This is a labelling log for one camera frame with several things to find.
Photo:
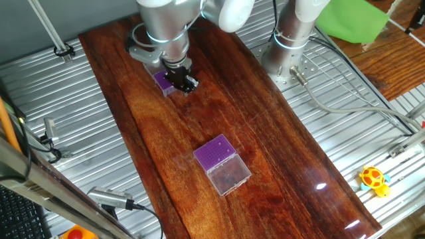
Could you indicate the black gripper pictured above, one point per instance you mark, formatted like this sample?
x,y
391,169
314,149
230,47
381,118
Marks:
x,y
177,74

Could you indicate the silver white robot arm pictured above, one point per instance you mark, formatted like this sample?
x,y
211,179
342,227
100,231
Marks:
x,y
166,20

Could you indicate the purple pipette tip box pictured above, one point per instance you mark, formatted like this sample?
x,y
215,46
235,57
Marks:
x,y
162,81
216,152

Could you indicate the dark wooden board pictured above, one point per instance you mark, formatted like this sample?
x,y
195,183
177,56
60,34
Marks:
x,y
265,149

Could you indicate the green cloth flag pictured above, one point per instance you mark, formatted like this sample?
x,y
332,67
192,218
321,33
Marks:
x,y
352,20

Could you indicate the orange tube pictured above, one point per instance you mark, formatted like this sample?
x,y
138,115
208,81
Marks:
x,y
7,127

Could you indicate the orange emergency stop button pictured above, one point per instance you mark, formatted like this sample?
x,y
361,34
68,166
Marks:
x,y
76,233

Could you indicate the yellow orange turtle toy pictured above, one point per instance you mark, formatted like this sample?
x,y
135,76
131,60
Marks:
x,y
373,179

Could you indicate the black keyboard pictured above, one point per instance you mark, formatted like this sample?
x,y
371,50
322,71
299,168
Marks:
x,y
20,219

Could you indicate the black handheld tool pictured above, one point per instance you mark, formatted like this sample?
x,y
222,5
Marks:
x,y
418,16

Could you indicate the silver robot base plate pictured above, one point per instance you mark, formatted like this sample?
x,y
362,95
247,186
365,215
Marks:
x,y
308,66

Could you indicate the silver ribbed camera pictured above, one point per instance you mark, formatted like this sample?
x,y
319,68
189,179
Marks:
x,y
109,197

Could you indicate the small grey camera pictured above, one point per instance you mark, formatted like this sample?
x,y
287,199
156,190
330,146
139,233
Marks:
x,y
50,129

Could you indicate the black camera stand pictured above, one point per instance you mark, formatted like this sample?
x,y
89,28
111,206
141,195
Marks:
x,y
109,211

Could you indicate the large aluminium frame beam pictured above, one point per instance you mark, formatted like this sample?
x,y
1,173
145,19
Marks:
x,y
50,196

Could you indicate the aluminium strut with bracket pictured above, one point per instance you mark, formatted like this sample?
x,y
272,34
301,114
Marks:
x,y
396,151

